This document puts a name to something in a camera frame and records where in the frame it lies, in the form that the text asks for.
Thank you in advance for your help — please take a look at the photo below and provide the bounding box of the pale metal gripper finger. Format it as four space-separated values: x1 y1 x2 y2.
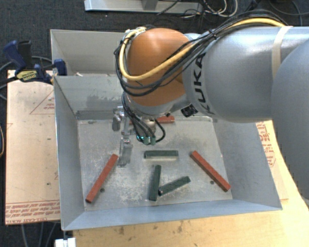
117 145 126 168
121 138 134 165

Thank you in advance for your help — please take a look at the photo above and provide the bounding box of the red-brown flat block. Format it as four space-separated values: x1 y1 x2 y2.
85 153 119 204
156 116 175 125
190 150 232 193

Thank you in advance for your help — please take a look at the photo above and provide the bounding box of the dark green flat block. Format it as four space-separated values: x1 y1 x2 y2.
157 175 192 197
148 164 162 202
143 150 179 162

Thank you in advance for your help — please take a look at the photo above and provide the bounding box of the grey metal bin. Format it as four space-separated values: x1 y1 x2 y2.
50 29 283 232

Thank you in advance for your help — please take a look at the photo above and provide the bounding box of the brown cardboard board, red print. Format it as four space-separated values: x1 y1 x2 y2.
4 69 290 226

